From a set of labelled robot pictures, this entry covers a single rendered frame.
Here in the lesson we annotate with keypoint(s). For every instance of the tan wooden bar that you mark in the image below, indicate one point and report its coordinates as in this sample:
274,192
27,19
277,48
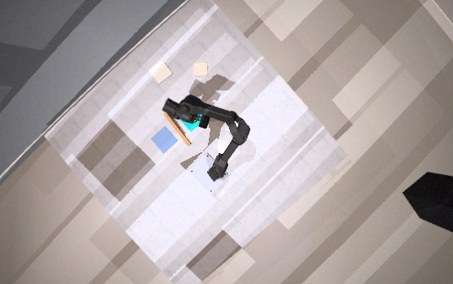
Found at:
185,139

